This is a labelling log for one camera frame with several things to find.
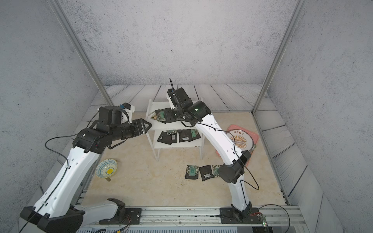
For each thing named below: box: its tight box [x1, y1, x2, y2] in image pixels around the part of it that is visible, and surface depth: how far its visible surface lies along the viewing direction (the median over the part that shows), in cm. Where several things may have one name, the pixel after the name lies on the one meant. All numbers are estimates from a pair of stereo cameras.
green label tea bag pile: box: [150, 110, 167, 122], surface depth 74 cm
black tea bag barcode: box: [199, 164, 216, 182], surface depth 89 cm
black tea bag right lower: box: [185, 129, 202, 143], surface depth 87 cm
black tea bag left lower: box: [156, 131, 178, 146], surface depth 86 cm
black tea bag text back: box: [177, 129, 193, 143], surface depth 88 cm
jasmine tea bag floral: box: [185, 164, 200, 180], surface depth 90 cm
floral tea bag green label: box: [212, 164, 221, 178], surface depth 91 cm
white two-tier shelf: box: [145, 98, 205, 162], surface depth 85 cm
